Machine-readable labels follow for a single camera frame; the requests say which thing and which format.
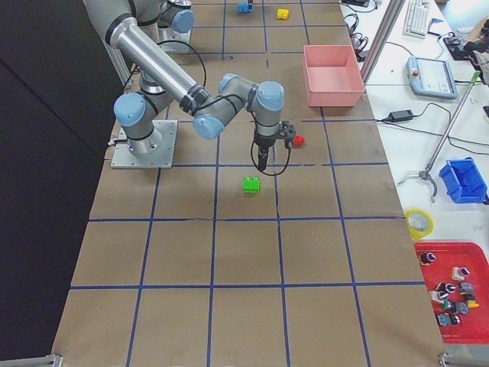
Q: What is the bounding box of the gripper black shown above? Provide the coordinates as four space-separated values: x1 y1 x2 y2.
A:
253 130 276 171

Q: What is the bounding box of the green toy block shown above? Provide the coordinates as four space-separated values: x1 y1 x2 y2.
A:
242 176 261 193

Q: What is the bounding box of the blue toy block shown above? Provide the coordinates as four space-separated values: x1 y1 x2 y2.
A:
237 2 254 13

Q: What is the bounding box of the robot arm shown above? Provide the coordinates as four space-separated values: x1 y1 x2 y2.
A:
128 0 195 34
85 1 296 173

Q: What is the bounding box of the pink plastic box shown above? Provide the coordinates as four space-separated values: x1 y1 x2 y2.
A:
303 45 364 107

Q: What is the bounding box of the red toy block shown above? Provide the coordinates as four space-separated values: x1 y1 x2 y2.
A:
293 135 306 148

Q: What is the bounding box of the yellow toy block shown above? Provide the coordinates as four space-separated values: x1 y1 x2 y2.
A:
277 8 290 20

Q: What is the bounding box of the black power adapter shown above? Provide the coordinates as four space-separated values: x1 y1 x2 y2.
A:
387 109 414 122

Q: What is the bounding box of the reacher grabber tool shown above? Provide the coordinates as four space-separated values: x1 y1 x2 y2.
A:
397 70 481 203

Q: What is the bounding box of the yellow tape roll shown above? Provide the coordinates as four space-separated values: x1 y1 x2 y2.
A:
405 209 434 241

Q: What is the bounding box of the teach pendant tablet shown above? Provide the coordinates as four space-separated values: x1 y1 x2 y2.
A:
406 56 458 99

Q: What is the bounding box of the blue storage bin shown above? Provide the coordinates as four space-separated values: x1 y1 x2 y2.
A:
439 158 488 205

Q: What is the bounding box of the white keyboard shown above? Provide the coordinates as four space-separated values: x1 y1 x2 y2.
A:
403 0 430 38

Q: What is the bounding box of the red parts tray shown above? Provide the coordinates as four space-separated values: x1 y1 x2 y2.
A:
415 242 488 344

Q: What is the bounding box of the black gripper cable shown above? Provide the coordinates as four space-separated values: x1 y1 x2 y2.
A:
250 141 292 177

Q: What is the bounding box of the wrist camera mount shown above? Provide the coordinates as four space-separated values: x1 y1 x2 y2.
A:
277 120 296 149

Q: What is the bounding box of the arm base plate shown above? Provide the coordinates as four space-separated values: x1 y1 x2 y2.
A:
111 119 178 169
158 28 192 54

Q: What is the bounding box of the aluminium frame post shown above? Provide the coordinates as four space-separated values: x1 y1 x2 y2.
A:
361 0 405 85

